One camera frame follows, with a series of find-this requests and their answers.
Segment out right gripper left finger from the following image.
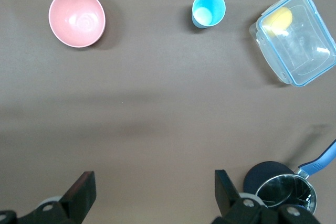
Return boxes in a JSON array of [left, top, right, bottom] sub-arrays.
[[18, 170, 97, 224]]

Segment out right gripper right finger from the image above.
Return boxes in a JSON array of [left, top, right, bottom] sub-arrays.
[[214, 169, 283, 224]]

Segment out brown table cover cloth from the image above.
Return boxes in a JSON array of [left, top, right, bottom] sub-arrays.
[[0, 0, 336, 224]]

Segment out clear plastic food container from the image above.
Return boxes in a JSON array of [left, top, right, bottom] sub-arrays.
[[248, 0, 336, 88]]

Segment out pink bowl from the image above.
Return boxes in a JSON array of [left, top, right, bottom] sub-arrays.
[[48, 0, 107, 49]]

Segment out orange food in container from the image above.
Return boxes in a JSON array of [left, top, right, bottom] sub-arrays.
[[262, 6, 293, 36]]

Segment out plain blue cup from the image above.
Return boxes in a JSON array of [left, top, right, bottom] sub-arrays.
[[191, 0, 226, 29]]

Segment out dark pot with blue handle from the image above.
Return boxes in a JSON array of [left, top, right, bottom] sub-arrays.
[[243, 138, 336, 217]]

